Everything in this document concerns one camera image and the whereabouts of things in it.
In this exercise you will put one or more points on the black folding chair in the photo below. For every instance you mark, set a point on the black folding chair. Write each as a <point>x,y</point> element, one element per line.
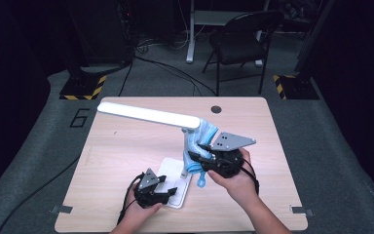
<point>240,42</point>

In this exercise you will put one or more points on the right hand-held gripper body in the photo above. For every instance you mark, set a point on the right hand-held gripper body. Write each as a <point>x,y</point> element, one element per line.
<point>227,162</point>

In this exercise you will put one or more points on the person's left hand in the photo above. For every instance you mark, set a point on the person's left hand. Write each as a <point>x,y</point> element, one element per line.
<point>136,214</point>

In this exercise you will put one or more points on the black table grommet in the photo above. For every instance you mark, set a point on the black table grommet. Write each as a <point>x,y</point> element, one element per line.
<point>216,109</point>

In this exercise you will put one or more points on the person's right hand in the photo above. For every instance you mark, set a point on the person's right hand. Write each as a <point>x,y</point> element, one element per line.
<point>240,188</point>

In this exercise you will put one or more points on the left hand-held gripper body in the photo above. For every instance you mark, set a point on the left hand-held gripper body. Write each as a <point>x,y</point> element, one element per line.
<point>147,182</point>

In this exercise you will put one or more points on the white desk lamp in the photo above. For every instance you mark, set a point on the white desk lamp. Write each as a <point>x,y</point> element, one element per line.
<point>149,114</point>

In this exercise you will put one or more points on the grey tape strip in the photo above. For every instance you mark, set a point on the grey tape strip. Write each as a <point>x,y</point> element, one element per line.
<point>302,211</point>
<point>61,209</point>

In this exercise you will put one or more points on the blue striped cleaning cloth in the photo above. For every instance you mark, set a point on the blue striped cleaning cloth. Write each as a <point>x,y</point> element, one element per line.
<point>204,133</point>

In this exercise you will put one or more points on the black yellow striped stand base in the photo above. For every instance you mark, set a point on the black yellow striped stand base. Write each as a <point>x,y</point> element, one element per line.
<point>298,87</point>
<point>81,87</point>

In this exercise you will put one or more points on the black equipment cabinet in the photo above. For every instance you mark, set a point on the black equipment cabinet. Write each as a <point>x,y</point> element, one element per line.
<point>100,32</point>

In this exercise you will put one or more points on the white desk frame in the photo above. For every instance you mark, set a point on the white desk frame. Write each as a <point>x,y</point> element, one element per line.
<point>190,39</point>

